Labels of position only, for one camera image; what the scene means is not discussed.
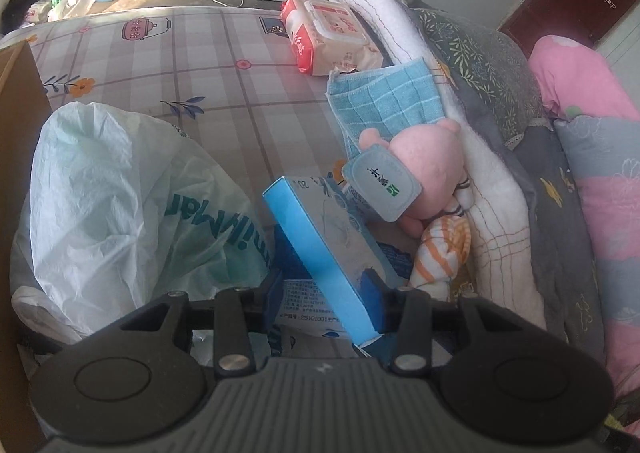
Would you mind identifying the blue tissue box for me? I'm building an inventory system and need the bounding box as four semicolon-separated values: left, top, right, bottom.
262;176;402;346

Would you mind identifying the orange striped white cloth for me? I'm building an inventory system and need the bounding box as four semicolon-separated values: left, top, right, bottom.
409;214;472;301

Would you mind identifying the yogurt cup foil lid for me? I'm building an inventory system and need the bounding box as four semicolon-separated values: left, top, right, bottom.
343;144;422;222

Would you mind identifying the pink plush toy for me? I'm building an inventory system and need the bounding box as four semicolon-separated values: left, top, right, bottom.
358;118;474;239

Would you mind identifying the blue checkered towel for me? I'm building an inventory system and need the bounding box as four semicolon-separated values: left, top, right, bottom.
326;58;445;158

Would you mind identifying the white fleece blanket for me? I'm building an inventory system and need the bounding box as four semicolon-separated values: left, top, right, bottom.
328;0;546;327

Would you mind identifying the white plastic shopping bag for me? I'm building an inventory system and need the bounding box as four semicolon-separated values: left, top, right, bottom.
10;102;272;345

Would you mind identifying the grey floral quilt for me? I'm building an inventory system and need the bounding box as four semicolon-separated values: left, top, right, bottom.
508;115;640;414

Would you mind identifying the plaid cartoon bed sheet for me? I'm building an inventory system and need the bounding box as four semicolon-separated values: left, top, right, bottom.
1;6;345;196

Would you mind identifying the red wet wipes pack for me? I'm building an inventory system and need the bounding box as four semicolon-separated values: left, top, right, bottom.
280;0;384;77

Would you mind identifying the green leaf pattern pillow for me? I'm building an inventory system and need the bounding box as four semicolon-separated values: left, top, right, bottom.
412;9;551;148

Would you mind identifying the cardboard box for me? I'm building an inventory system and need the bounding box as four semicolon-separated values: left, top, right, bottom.
1;41;51;452

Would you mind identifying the pink pillow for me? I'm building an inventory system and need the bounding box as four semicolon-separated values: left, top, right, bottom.
528;35;639;121

